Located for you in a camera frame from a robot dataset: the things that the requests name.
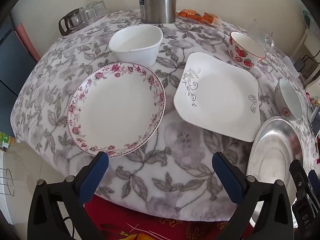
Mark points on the clear plastic tray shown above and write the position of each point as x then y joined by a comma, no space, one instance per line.
100,22

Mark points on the orange snack packet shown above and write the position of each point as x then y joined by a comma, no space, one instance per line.
211,19
190,15

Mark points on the white square plate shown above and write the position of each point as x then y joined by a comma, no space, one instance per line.
217,92

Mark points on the round steel tray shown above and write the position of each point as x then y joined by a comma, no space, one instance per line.
270,155

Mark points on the white cabinet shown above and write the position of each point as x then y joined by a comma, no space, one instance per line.
312,45

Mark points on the small glass cup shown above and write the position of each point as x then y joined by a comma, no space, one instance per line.
90,13
101,8

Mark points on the small white bowl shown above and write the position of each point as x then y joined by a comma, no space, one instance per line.
290,100

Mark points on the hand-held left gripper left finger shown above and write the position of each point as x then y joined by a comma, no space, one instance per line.
95,177

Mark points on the strawberry print bowl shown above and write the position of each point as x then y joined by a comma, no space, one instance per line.
246,46

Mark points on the white square bowl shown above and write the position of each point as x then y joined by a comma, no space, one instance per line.
135,45

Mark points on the black power adapter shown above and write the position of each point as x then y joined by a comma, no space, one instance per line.
299,64

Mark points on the clear glass mug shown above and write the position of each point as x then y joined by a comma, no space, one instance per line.
265,40

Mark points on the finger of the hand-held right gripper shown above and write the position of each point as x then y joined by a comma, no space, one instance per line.
298,177

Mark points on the stainless steel thermos jug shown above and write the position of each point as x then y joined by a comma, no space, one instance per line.
157,2

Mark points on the grey floral blanket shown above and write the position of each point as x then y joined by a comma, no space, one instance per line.
155,160

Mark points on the dark cabinet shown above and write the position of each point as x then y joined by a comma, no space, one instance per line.
12,75

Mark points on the green box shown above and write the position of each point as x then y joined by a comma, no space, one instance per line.
6,140

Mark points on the pink board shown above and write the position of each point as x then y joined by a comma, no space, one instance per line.
26,42

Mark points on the red patterned cloth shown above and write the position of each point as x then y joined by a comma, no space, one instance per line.
140,227

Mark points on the round floral rim plate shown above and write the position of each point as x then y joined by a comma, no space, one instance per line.
117,110

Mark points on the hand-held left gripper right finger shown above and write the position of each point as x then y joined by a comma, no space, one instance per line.
227,180

